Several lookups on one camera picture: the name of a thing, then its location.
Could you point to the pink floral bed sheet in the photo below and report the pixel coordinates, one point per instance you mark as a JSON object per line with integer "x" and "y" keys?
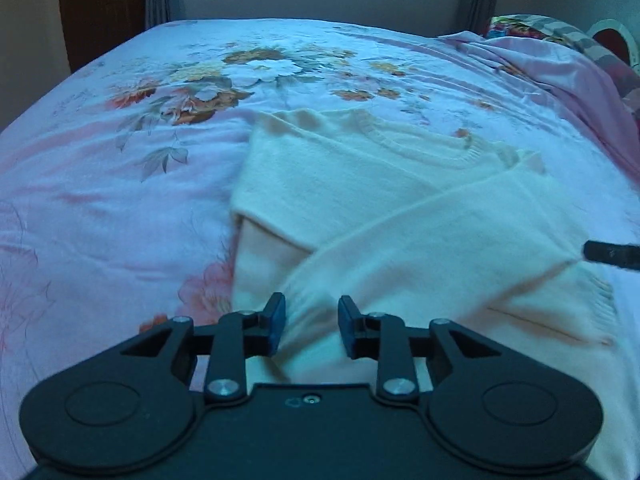
{"x": 115, "y": 186}

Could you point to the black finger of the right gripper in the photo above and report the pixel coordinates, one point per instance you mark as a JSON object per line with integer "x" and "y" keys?
{"x": 622, "y": 256}

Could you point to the red white headboard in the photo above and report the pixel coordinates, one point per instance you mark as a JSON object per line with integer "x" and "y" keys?
{"x": 617, "y": 38}

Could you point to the dark wooden door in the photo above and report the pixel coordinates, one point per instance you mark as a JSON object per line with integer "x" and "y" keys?
{"x": 94, "y": 27}

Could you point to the cream knit sweater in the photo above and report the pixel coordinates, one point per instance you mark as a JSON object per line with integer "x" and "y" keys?
{"x": 417, "y": 225}

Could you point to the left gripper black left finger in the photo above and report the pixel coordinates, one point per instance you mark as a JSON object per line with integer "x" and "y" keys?
{"x": 238, "y": 336}

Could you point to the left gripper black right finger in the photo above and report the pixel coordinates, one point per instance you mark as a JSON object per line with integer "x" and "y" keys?
{"x": 386, "y": 339}

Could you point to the pink blanket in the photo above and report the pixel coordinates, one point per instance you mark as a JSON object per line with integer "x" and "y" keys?
{"x": 603, "y": 105}

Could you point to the multicolour patterned pillow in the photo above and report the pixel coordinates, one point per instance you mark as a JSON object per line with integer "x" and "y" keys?
{"x": 546, "y": 28}

